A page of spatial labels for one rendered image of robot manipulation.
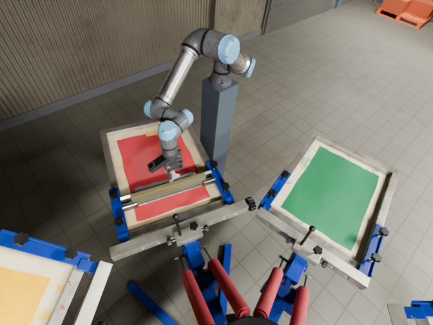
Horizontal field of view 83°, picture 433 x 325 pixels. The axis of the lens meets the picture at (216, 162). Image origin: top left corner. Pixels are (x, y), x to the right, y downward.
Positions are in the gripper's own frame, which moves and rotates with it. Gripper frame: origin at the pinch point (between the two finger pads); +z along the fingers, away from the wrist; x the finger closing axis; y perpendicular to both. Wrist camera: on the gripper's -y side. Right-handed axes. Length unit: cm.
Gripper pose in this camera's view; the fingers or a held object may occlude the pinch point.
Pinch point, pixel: (168, 177)
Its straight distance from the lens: 128.4
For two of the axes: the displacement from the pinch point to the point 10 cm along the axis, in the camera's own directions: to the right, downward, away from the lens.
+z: -0.8, 6.2, 7.8
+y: 9.1, -2.7, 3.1
